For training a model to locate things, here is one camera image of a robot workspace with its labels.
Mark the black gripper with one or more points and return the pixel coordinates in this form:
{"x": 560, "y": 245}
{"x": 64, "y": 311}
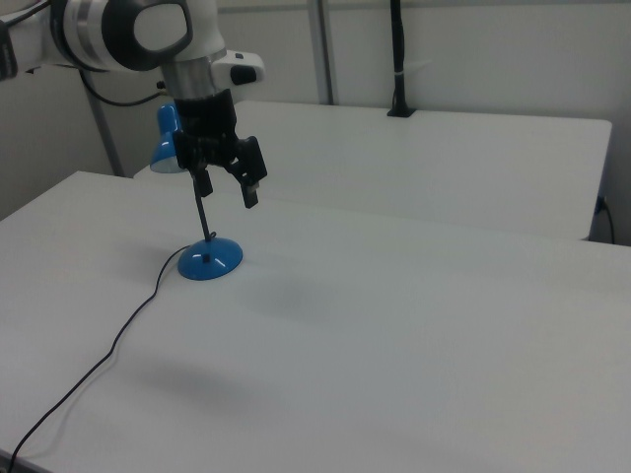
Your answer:
{"x": 212, "y": 133}

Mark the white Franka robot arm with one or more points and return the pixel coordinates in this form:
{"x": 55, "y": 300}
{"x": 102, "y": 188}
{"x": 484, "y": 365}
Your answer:
{"x": 148, "y": 29}

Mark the white neighbouring table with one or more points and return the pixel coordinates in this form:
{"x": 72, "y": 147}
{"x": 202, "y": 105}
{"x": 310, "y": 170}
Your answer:
{"x": 419, "y": 162}

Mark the black camera pole with base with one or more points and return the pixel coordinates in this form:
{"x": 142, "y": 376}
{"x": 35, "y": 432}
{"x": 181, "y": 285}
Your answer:
{"x": 398, "y": 49}

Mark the grey partition frame post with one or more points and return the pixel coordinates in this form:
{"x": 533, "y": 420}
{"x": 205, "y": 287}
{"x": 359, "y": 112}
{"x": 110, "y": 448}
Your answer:
{"x": 325, "y": 49}
{"x": 106, "y": 138}

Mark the blue gooseneck desk lamp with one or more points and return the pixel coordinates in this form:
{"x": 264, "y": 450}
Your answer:
{"x": 209, "y": 261}

